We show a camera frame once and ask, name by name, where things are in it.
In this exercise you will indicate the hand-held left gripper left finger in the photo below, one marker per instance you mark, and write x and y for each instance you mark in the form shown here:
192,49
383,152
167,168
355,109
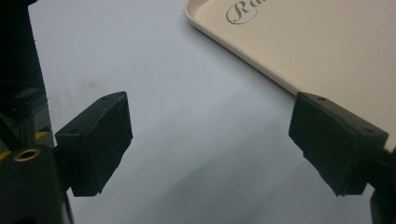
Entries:
96,140

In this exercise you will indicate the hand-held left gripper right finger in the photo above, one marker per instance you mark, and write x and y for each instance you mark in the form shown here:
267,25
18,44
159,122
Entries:
333,143

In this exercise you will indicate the beige tray with rabbit print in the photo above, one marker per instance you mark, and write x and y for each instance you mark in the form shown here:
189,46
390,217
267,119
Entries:
311,46

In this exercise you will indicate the yellow black floor tape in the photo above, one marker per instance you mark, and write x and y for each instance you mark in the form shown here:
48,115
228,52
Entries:
41,134

